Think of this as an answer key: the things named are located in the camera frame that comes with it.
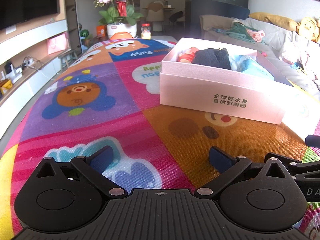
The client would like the black plush toy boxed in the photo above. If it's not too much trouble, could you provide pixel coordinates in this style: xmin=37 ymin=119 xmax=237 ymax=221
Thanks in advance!
xmin=192 ymin=48 xmax=231 ymax=70

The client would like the white tv shelf unit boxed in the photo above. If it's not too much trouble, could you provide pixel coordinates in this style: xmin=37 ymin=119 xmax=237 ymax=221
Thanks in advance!
xmin=1 ymin=20 xmax=81 ymax=135

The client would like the pink orchid potted plant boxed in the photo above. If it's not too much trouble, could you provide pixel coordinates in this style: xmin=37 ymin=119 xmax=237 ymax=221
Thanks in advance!
xmin=94 ymin=0 xmax=144 ymax=38

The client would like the dark blue cabinet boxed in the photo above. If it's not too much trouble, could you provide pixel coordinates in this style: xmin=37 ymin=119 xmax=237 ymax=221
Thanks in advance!
xmin=185 ymin=0 xmax=250 ymax=38

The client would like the red hooded doll figure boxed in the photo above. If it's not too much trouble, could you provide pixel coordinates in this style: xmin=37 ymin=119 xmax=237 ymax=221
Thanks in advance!
xmin=177 ymin=47 xmax=199 ymax=63

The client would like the yellow pillow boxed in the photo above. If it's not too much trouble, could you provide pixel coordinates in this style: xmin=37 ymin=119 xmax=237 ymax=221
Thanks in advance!
xmin=249 ymin=12 xmax=298 ymax=31

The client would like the green clothing on sofa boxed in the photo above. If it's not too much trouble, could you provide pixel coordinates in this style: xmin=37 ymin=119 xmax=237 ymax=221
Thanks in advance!
xmin=212 ymin=21 xmax=265 ymax=43

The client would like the clear jar red lid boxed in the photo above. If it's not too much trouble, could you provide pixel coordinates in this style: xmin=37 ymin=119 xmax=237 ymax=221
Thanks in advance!
xmin=141 ymin=23 xmax=151 ymax=40

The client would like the grey covered sofa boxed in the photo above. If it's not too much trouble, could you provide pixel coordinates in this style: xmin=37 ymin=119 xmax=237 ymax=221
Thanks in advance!
xmin=200 ymin=15 xmax=319 ymax=100

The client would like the yellow duck plush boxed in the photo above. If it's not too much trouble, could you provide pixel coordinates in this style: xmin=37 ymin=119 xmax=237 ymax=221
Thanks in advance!
xmin=297 ymin=17 xmax=319 ymax=43

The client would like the blue wet wipes pack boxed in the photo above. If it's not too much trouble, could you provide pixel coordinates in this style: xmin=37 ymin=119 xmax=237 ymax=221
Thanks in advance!
xmin=229 ymin=55 xmax=273 ymax=78

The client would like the small wooden stool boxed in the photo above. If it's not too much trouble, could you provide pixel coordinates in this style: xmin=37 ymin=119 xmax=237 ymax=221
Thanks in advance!
xmin=58 ymin=50 xmax=78 ymax=72

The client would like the beige dining chair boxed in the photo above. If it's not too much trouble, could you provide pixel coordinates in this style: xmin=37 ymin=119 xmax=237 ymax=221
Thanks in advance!
xmin=146 ymin=2 xmax=165 ymax=33

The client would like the pink cardboard box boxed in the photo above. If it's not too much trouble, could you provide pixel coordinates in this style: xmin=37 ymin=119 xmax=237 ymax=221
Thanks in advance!
xmin=159 ymin=38 xmax=300 ymax=125

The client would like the black television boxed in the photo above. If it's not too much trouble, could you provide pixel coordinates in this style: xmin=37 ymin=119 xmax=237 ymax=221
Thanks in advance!
xmin=1 ymin=0 xmax=60 ymax=29

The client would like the orange pumpkin bucket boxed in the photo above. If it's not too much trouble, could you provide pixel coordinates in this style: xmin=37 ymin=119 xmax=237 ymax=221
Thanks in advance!
xmin=110 ymin=31 xmax=133 ymax=40

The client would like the pink paper bag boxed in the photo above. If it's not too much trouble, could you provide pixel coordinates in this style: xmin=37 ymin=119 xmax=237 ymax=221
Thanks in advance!
xmin=47 ymin=33 xmax=68 ymax=55

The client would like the colourful cartoon play mat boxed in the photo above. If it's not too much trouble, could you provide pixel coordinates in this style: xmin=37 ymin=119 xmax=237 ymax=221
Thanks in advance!
xmin=1 ymin=40 xmax=319 ymax=239

